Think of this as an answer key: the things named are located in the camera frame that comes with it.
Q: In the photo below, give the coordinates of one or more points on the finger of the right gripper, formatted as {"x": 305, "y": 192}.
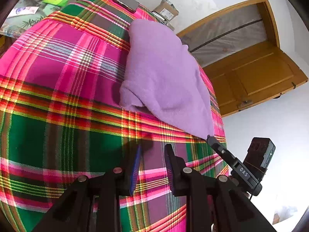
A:
{"x": 218, "y": 147}

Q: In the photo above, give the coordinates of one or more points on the grey door curtain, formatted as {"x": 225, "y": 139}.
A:
{"x": 226, "y": 35}

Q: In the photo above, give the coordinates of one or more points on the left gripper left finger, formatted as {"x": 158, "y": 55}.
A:
{"x": 73, "y": 210}

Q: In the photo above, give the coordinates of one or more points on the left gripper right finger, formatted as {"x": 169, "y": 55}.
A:
{"x": 212, "y": 204}

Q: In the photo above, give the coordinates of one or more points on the black smartphone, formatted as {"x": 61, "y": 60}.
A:
{"x": 130, "y": 5}

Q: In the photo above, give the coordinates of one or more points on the white tube package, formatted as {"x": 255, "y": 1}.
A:
{"x": 29, "y": 10}

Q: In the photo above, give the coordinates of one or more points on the pink plaid bed sheet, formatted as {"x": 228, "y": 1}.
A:
{"x": 60, "y": 118}

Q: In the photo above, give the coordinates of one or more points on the wooden door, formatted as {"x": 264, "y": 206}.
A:
{"x": 252, "y": 76}

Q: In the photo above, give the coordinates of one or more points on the purple fleece garment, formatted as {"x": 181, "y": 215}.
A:
{"x": 164, "y": 79}

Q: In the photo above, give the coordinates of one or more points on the patterned side table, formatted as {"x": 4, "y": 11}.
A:
{"x": 15, "y": 26}

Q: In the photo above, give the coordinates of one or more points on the brown cardboard box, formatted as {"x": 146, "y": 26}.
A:
{"x": 166, "y": 11}

